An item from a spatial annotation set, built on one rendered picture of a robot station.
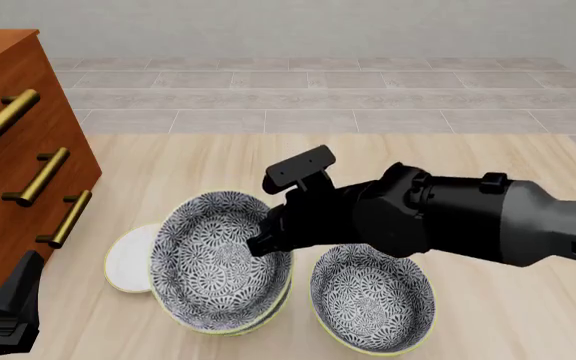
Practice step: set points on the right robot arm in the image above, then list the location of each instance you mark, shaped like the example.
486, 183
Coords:
468, 221

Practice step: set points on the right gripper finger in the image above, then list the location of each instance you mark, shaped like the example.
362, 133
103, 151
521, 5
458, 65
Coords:
268, 242

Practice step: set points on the white plate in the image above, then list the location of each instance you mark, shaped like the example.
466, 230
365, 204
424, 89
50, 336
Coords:
128, 258

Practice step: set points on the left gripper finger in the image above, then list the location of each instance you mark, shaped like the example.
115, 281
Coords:
18, 288

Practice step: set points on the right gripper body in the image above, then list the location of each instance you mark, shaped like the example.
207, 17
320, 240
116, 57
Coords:
313, 217

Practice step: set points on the wooden cabinet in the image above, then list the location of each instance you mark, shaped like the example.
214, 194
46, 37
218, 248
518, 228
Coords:
28, 123

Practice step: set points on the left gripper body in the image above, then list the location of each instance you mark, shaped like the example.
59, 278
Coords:
3, 335

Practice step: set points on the patterned black white bowl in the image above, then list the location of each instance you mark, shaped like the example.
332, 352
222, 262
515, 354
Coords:
208, 262
373, 300
279, 312

